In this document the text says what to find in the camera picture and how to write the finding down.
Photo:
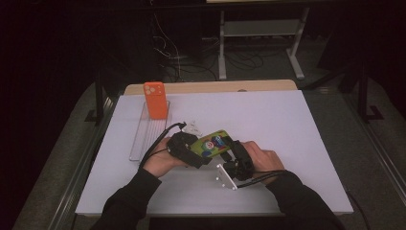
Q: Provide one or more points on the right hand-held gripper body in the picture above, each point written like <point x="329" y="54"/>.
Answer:
<point x="241" y="166"/>

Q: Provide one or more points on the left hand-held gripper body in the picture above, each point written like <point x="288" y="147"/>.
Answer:
<point x="178" y="145"/>

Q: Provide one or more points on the green clown phone case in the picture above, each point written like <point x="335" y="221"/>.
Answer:
<point x="210" y="145"/>

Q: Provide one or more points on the clear ribbed acrylic rack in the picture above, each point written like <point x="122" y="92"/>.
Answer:
<point x="148" y="137"/>

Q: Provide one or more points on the orange phone case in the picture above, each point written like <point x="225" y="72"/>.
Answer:
<point x="155" y="102"/>

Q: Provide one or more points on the person's left hand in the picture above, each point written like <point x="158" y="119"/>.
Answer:
<point x="159" y="161"/>

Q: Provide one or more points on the person's right hand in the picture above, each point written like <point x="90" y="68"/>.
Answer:
<point x="266" y="161"/>

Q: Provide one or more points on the black metal stand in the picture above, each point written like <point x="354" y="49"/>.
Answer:
<point x="99" y="96"/>
<point x="363" y="96"/>

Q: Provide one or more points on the white metal stand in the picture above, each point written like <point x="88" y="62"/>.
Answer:
<point x="221" y="48"/>

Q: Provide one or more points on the metal frame rail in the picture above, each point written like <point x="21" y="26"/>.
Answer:
<point x="79" y="166"/>
<point x="379" y="153"/>

